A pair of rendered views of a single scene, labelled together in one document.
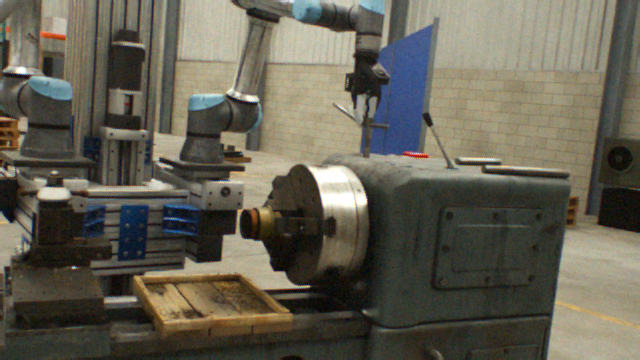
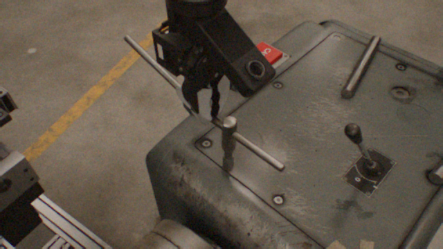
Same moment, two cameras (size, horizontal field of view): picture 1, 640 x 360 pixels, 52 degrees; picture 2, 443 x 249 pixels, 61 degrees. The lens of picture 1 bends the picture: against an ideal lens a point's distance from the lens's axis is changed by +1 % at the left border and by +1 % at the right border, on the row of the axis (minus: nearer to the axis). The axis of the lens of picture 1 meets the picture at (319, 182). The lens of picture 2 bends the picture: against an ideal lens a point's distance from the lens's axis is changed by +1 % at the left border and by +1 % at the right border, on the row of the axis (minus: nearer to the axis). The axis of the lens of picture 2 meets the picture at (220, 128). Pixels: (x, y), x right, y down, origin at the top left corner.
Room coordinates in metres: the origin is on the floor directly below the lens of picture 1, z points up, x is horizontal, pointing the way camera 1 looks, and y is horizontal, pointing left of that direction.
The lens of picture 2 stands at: (1.50, 0.01, 1.77)
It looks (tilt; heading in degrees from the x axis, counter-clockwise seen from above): 50 degrees down; 340
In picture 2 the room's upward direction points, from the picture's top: straight up
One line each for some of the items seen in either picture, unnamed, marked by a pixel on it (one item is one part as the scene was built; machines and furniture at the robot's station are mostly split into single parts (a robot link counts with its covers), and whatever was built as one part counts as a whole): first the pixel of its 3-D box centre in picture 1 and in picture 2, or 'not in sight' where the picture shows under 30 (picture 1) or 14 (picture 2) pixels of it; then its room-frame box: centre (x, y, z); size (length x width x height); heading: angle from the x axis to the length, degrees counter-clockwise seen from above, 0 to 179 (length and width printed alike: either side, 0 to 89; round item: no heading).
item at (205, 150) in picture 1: (202, 146); not in sight; (2.21, 0.41, 1.21); 0.15 x 0.15 x 0.10
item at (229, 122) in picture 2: (368, 137); (228, 145); (1.83, -0.12, 1.31); 0.02 x 0.02 x 0.12; 27
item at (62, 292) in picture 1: (50, 280); not in sight; (1.40, 0.57, 0.95); 0.43 x 0.17 x 0.05; 27
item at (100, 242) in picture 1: (64, 252); not in sight; (1.47, 0.57, 0.99); 0.20 x 0.10 x 0.05; 117
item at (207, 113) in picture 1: (207, 112); not in sight; (2.22, 0.40, 1.33); 0.13 x 0.12 x 0.14; 134
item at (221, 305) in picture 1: (208, 301); not in sight; (1.55, 0.24, 0.89); 0.36 x 0.30 x 0.04; 27
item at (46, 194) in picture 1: (54, 192); not in sight; (1.46, 0.60, 1.13); 0.08 x 0.08 x 0.03
